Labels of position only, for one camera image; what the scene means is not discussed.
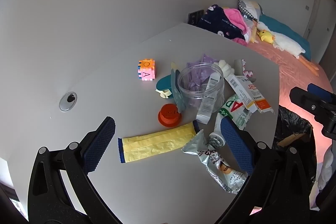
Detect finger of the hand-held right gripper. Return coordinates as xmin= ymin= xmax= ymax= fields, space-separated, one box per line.
xmin=289 ymin=87 xmax=336 ymax=139
xmin=308 ymin=84 xmax=336 ymax=104

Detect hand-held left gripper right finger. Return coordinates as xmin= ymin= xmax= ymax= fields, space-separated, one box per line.
xmin=215 ymin=117 xmax=319 ymax=224

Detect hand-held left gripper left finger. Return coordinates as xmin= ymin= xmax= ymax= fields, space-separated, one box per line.
xmin=28 ymin=116 xmax=116 ymax=224

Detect white orange medicine box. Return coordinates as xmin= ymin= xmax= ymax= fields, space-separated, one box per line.
xmin=224 ymin=74 xmax=275 ymax=114

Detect teal plastic toy scoop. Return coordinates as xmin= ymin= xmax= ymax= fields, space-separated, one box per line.
xmin=156 ymin=61 xmax=188 ymax=112

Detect person's right hand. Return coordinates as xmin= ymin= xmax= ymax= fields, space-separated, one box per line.
xmin=317 ymin=147 xmax=333 ymax=189

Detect silver snack wrapper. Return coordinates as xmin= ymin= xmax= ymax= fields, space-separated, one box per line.
xmin=182 ymin=130 xmax=248 ymax=194

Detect green white snack wrapper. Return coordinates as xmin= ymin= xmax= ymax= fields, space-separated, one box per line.
xmin=218 ymin=94 xmax=252 ymax=130

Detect bed with pink sheet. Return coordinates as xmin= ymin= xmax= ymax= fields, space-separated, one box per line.
xmin=247 ymin=38 xmax=336 ymax=164

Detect brown cardboard piece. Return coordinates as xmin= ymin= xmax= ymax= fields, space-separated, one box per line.
xmin=277 ymin=133 xmax=298 ymax=147

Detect long white carton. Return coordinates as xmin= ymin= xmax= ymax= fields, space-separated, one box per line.
xmin=196 ymin=72 xmax=220 ymax=124

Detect white goose plush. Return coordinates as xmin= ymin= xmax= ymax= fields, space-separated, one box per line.
xmin=256 ymin=21 xmax=319 ymax=75

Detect yellow wrapper with blue ends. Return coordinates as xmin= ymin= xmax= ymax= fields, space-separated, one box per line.
xmin=117 ymin=120 xmax=200 ymax=164

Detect clear plastic jar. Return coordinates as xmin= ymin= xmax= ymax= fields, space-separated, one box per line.
xmin=177 ymin=63 xmax=225 ymax=114

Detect pink patterned paper scrap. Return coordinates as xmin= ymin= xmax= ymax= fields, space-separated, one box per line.
xmin=241 ymin=59 xmax=256 ymax=78

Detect white door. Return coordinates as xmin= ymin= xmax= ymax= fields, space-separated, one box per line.
xmin=304 ymin=0 xmax=336 ymax=64

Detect red plastic cap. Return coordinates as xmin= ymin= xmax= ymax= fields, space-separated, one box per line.
xmin=158 ymin=104 xmax=182 ymax=127

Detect teal blanket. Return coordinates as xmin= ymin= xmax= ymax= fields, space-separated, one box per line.
xmin=259 ymin=14 xmax=311 ymax=60

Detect yellow duck plush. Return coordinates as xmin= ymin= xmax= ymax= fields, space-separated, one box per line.
xmin=257 ymin=29 xmax=275 ymax=44

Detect colorful toy block cube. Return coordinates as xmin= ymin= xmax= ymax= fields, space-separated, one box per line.
xmin=137 ymin=59 xmax=156 ymax=82

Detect yellow fuzzy cloth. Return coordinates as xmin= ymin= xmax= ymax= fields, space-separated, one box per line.
xmin=248 ymin=27 xmax=259 ymax=43

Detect purple plastic bag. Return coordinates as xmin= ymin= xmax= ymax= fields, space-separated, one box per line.
xmin=186 ymin=54 xmax=219 ymax=94

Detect white patterned cloth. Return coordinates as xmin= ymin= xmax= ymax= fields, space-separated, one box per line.
xmin=243 ymin=17 xmax=259 ymax=35

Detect checkered patchwork pillow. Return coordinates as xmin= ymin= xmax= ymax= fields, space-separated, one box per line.
xmin=238 ymin=0 xmax=264 ymax=20

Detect pink blanket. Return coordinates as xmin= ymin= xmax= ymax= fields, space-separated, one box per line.
xmin=223 ymin=8 xmax=250 ymax=42

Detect navy printed blanket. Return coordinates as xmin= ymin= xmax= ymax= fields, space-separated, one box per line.
xmin=197 ymin=4 xmax=248 ymax=46

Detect grey desk cable grommet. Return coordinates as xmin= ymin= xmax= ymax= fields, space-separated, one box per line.
xmin=59 ymin=92 xmax=78 ymax=112

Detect black wall socket panel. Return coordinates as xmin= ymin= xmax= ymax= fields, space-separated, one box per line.
xmin=188 ymin=9 xmax=205 ymax=26

